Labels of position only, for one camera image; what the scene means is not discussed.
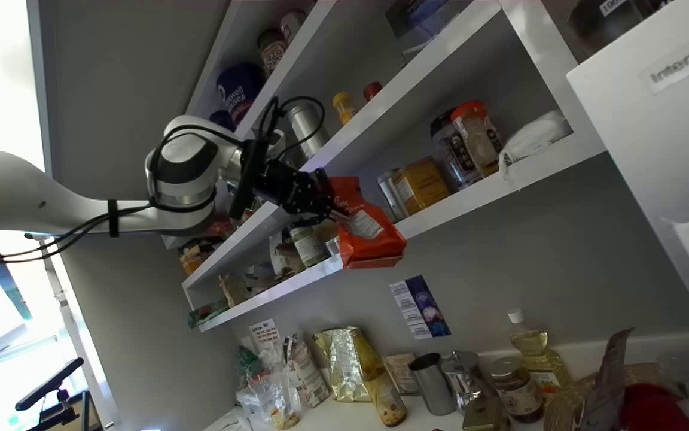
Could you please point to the metal cup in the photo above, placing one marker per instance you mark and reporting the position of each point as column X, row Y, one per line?
column 433, row 384

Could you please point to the yellow small bottle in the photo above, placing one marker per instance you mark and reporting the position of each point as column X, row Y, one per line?
column 344, row 106

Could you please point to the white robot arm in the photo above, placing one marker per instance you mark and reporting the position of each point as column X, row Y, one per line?
column 183, row 173

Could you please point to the orange pack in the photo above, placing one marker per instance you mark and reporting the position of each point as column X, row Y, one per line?
column 367, row 238

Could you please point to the cooking oil bottle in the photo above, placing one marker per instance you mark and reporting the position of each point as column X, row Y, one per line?
column 545, row 366

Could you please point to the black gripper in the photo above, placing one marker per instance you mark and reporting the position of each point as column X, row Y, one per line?
column 315, row 198

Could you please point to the green lid jar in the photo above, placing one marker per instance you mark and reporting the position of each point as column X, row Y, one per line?
column 308, row 246

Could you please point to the white cabinet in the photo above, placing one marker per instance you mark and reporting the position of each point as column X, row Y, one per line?
column 635, row 90

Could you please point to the blue white wall leaflet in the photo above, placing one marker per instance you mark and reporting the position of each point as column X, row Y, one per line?
column 419, row 311

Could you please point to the glass jar with label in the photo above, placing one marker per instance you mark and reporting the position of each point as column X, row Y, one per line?
column 515, row 391

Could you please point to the gold foil bag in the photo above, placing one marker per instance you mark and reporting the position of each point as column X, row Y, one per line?
column 351, row 363

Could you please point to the silver can on shelf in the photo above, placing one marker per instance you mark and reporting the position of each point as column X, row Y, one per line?
column 308, row 129

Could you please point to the red lid spice jar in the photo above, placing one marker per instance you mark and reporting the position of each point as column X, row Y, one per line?
column 479, row 135

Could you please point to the orange jar on shelf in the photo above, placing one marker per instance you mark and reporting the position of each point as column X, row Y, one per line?
column 419, row 185

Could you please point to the white wall shelf unit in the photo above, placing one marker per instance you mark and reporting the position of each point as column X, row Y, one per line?
column 506, row 54

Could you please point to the blue round container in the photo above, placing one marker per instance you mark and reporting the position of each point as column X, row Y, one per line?
column 241, row 85

